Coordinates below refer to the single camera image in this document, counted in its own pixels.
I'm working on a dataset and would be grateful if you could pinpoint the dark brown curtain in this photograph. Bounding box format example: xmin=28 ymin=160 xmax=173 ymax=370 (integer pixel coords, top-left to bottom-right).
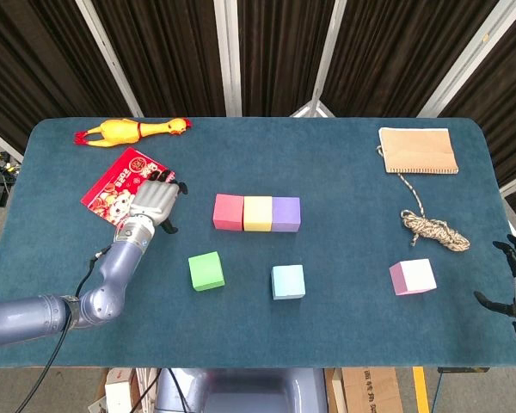
xmin=0 ymin=0 xmax=516 ymax=225

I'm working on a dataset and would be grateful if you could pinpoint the brown cardboard box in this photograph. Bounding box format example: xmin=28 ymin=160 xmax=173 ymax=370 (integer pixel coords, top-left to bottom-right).
xmin=341 ymin=367 xmax=403 ymax=413

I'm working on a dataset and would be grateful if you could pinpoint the red spiral notebook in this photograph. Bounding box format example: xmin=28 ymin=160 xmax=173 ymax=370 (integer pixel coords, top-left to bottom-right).
xmin=80 ymin=146 xmax=176 ymax=229

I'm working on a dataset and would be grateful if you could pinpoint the pink and white foam cube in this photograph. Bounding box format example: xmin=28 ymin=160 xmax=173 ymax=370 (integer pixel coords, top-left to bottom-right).
xmin=389 ymin=258 xmax=438 ymax=297

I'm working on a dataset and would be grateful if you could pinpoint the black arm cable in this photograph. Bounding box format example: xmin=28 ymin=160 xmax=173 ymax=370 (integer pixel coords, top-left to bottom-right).
xmin=15 ymin=244 xmax=113 ymax=413

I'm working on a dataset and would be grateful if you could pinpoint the yellow foam cube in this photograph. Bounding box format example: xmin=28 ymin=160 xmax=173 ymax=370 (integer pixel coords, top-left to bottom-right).
xmin=243 ymin=195 xmax=273 ymax=232

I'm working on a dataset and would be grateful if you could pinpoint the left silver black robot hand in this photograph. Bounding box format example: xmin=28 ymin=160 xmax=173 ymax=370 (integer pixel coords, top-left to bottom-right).
xmin=128 ymin=170 xmax=189 ymax=235

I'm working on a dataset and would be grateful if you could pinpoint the purple foam cube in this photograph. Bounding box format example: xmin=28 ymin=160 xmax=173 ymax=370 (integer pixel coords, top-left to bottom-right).
xmin=271 ymin=196 xmax=302 ymax=233

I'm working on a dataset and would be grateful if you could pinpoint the light blue foam cube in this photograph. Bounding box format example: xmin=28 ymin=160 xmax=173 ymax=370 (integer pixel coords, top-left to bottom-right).
xmin=270 ymin=264 xmax=306 ymax=301

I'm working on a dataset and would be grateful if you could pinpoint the beige braided rope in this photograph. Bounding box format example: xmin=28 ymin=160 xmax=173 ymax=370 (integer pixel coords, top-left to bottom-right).
xmin=376 ymin=145 xmax=471 ymax=253

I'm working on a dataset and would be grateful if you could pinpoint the brown kraft spiral notebook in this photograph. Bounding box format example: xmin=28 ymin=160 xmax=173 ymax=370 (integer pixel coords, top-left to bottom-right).
xmin=378 ymin=126 xmax=460 ymax=176

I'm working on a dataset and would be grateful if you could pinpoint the green foam cube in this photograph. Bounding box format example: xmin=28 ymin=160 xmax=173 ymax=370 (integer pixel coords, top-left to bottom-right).
xmin=187 ymin=251 xmax=225 ymax=293

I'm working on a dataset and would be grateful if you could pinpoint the yellow rubber chicken toy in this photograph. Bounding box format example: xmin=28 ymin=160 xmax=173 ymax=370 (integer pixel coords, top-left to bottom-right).
xmin=73 ymin=117 xmax=194 ymax=150

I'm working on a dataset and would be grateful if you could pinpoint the white cardboard box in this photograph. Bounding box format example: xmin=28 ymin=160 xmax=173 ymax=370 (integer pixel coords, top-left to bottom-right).
xmin=104 ymin=367 xmax=138 ymax=413

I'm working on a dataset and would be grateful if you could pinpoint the grey-blue robot torso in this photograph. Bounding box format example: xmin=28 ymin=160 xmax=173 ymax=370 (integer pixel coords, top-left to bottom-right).
xmin=154 ymin=367 xmax=328 ymax=413

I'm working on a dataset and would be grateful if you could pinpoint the red foam cube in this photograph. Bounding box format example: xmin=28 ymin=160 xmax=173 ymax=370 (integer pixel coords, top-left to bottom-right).
xmin=212 ymin=193 xmax=245 ymax=231

